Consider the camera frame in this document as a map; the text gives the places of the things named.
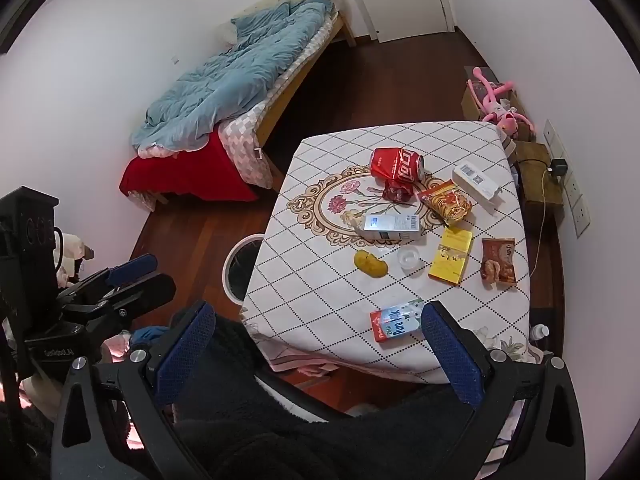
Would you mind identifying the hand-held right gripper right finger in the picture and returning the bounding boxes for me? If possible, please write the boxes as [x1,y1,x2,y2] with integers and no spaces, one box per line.
[420,301,586,480]

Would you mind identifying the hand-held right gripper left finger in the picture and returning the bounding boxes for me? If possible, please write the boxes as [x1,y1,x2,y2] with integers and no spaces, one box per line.
[50,300,216,480]

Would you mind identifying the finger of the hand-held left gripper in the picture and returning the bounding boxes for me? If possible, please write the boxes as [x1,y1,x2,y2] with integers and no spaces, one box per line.
[65,274,177,333]
[57,254,158,306]

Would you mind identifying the white trash bin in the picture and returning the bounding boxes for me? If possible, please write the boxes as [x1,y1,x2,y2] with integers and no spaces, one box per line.
[222,234,266,306]

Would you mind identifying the orange noodle snack packet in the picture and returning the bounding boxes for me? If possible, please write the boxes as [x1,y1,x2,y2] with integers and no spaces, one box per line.
[416,180,475,227]

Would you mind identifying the red wrapper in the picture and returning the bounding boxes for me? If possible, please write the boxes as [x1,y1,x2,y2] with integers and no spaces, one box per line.
[382,180,416,203]

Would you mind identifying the red soda can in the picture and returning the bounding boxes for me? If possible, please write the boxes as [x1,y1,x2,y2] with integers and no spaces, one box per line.
[370,147,426,183]

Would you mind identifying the blue cloth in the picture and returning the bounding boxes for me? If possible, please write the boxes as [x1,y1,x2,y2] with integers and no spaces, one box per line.
[129,326,171,348]

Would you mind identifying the white and brown plush toy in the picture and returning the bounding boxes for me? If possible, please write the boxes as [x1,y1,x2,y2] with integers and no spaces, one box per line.
[55,232,96,286]

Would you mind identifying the red and blue milk carton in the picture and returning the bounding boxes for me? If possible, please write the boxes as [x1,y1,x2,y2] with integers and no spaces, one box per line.
[370,298,426,343]

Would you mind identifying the yellow flat box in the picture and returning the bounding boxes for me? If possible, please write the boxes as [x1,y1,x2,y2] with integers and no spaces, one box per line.
[428,226,474,286]

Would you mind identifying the brown snack packet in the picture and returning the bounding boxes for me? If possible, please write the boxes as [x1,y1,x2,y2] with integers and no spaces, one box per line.
[481,238,517,286]

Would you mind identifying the red blanket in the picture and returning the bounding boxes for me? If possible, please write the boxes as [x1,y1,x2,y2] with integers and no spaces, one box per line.
[119,130,258,203]

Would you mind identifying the yellow squashy toy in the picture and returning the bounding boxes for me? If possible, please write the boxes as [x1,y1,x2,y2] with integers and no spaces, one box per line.
[354,250,390,278]

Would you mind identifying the white and blue box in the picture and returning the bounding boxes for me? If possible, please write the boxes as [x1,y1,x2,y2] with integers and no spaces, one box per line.
[354,213,422,244]

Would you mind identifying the bed with blankets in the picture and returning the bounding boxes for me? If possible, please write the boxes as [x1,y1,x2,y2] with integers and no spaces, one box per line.
[217,10,341,191]

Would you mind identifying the long white box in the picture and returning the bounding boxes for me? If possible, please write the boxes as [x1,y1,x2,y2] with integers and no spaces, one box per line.
[452,161,502,213]

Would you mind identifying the wooden stool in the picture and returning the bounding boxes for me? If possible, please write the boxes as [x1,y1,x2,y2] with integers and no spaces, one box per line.
[512,141,566,208]

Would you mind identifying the light blue duvet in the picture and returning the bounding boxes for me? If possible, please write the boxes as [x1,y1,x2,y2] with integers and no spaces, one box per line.
[131,0,335,153]

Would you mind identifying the bed with blue quilt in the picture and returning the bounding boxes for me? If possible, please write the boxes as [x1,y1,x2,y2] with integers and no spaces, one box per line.
[150,10,358,206]

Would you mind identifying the cardboard box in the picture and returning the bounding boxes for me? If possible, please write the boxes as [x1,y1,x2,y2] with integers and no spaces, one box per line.
[461,80,523,121]

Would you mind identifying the white door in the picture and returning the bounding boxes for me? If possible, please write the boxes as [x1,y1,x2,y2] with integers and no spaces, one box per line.
[340,0,458,43]

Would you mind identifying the thin white cable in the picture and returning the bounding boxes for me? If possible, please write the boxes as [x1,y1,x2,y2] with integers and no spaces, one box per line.
[530,165,553,276]

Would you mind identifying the white wall sockets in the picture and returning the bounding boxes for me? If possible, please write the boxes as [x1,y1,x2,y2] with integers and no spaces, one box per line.
[542,119,592,238]

